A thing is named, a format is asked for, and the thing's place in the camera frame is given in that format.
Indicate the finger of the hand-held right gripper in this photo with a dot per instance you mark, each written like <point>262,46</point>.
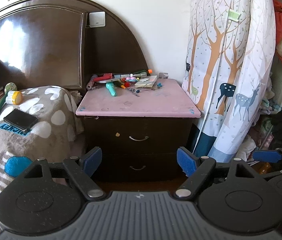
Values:
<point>267,155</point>

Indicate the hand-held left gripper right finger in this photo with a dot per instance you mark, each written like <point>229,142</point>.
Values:
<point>187,162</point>

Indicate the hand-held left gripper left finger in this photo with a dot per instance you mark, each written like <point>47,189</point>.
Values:
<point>92,160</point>

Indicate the plain dark drawer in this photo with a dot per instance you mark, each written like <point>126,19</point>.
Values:
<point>156,167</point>

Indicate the dark drawer with round sticker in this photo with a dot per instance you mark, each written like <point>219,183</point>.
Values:
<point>161,135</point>

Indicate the pile of clothes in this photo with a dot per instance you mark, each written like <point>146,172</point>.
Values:
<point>275,120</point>

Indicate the dark wooden nightstand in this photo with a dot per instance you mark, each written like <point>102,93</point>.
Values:
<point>138,130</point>

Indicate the grey spotted blanket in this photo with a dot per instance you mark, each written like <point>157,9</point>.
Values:
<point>43,130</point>

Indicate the teal plastic toy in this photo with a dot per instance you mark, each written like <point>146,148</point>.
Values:
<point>111,90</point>

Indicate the pink nightstand cover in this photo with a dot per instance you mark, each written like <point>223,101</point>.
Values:
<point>141,103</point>

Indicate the dark cylindrical tube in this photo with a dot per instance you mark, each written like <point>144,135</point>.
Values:
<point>90,82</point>

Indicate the thin metal rod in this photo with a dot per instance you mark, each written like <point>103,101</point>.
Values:
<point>133,93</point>

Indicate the silver flat disc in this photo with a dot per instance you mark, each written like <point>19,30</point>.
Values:
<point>108,80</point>

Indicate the small blue clip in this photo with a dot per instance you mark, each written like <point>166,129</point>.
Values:
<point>159,85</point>

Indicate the black phone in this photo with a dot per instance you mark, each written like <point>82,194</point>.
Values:
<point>20,120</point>

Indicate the deer print wardrobe cover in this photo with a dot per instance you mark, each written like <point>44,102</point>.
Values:
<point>230,80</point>

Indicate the grey marker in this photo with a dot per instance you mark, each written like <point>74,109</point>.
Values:
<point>122,76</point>

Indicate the beige notepad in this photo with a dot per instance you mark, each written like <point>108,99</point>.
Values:
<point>146,82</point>

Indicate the grey crumpled object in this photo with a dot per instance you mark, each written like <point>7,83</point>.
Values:
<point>163,75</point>

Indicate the pink and teal small toy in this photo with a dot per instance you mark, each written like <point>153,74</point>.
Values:
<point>131,79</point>

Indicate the green toy with orange tip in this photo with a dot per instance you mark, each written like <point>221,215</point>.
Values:
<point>143,73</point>

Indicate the yellow and white jar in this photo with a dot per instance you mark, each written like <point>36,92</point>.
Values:
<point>15,97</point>

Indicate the green stick with round head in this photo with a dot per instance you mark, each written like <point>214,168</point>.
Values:
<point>10,87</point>

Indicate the dark wooden headboard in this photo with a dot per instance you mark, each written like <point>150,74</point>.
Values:
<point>43,42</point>

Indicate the green tape piece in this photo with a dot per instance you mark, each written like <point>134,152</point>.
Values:
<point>234,15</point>

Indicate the white wall switch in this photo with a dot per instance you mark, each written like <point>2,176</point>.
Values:
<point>97,19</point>

